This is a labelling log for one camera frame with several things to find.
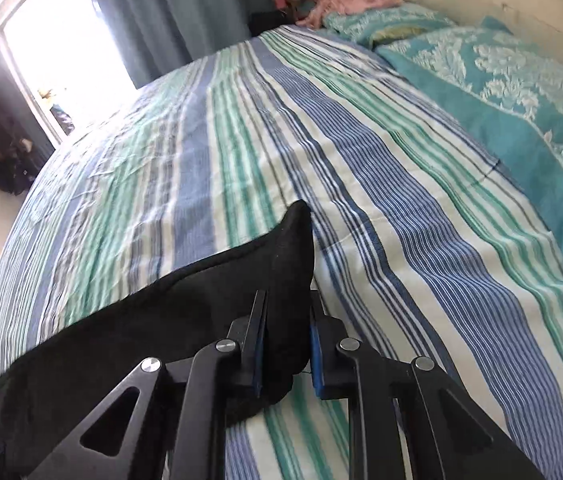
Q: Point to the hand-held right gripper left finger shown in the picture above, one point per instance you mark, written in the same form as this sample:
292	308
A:
256	360

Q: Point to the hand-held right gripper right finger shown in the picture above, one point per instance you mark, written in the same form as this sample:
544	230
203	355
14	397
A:
317	360

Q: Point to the black pants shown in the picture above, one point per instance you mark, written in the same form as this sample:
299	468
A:
161	310

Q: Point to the striped blue green bedspread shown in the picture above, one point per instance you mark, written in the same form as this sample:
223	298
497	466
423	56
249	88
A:
361	185

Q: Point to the teal floral pillow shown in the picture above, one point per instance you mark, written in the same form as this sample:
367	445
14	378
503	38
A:
386	22
511	110

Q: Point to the black item by curtain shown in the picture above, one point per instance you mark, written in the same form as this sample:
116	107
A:
269	22

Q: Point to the blue curtain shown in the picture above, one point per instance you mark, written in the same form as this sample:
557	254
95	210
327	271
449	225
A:
171	10

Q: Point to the pink cloth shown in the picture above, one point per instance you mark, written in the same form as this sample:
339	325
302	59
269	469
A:
351	0

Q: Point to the bright window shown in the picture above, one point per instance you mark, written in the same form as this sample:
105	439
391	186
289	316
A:
61	45

